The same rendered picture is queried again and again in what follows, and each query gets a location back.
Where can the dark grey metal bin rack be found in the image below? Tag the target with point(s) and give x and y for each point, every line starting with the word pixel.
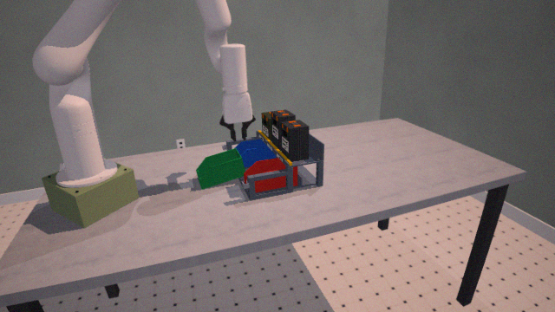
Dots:
pixel 304 177

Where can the green bin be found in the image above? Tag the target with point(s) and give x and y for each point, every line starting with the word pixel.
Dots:
pixel 220 168

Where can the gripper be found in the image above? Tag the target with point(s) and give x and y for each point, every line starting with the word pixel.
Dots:
pixel 237 109

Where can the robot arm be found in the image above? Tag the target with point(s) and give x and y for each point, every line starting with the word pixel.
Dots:
pixel 61 55

